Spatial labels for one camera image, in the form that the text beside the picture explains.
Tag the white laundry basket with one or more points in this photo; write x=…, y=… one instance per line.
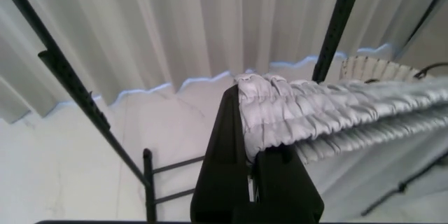
x=378, y=70

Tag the black clothes rack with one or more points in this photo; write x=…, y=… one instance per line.
x=70, y=77

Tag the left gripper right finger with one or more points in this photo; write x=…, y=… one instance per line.
x=283, y=189

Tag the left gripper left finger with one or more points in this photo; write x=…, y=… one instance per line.
x=220, y=175

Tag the pale grey shorts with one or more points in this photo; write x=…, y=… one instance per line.
x=297, y=108

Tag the white curtain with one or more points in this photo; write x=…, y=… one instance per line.
x=175, y=24

